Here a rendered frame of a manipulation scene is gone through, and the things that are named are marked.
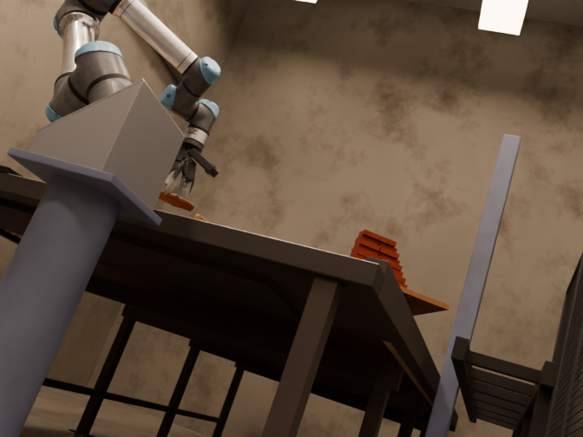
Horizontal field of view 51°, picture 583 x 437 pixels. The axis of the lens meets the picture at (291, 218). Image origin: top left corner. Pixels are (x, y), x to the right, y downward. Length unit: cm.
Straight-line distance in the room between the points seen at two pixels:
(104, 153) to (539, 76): 706
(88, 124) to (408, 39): 709
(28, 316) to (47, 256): 13
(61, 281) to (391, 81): 687
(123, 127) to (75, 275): 34
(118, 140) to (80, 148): 9
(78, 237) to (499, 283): 592
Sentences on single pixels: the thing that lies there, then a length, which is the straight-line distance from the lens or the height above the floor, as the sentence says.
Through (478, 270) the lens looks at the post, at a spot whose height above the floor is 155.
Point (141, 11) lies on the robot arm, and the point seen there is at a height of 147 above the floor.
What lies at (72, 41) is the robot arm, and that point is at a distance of 190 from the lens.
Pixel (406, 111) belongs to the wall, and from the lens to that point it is 774.
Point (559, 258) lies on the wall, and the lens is 715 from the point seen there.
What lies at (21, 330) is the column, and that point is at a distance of 139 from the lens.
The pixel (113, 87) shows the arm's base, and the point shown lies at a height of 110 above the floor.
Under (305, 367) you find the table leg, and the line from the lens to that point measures 141.
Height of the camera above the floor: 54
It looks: 16 degrees up
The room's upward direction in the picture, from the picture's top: 20 degrees clockwise
